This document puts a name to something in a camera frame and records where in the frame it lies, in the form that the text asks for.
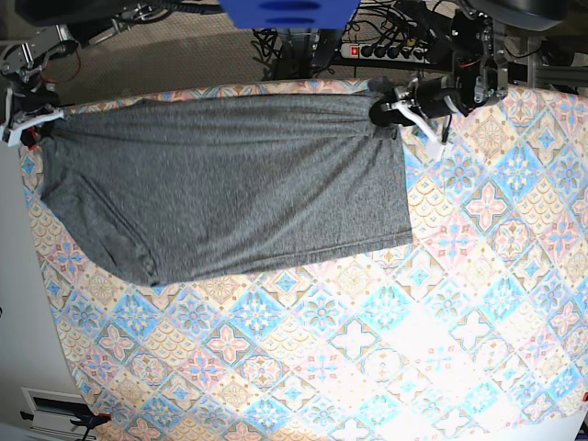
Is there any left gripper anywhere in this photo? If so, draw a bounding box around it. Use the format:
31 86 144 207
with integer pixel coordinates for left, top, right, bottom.
368 77 469 127

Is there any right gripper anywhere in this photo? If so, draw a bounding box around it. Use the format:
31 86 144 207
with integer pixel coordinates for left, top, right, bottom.
11 84 60 118

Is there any grey t-shirt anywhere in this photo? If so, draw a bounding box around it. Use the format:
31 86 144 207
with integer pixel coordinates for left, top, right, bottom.
41 95 413 286

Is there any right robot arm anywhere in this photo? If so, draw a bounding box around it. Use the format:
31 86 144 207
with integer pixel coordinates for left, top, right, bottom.
1 1 167 120

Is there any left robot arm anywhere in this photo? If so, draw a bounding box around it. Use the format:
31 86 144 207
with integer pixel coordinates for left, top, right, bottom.
369 1 508 127

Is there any red black clamp top left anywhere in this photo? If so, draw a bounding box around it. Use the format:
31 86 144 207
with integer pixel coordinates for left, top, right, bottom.
20 128 39 151

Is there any white power strip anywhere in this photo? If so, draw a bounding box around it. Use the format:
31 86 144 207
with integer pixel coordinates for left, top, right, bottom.
339 43 430 64

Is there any patterned tablecloth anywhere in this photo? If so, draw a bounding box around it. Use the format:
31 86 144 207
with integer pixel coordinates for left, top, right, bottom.
18 87 587 440

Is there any white vent panel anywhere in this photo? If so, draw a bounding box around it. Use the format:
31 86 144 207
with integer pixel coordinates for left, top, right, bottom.
20 387 89 440

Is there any blue black clamp bottom left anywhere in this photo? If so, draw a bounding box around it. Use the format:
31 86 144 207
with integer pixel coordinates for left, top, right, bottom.
20 412 111 437

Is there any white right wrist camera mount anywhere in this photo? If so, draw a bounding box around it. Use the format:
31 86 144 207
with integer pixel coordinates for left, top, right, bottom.
1 86 64 148

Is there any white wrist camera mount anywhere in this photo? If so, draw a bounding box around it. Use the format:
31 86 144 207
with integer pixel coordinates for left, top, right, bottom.
383 80 447 162
1 86 64 148

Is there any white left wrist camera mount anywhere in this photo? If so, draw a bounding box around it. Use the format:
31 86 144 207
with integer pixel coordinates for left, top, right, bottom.
383 80 447 162

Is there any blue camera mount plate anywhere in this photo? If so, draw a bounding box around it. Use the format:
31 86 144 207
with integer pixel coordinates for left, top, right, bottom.
219 0 359 29

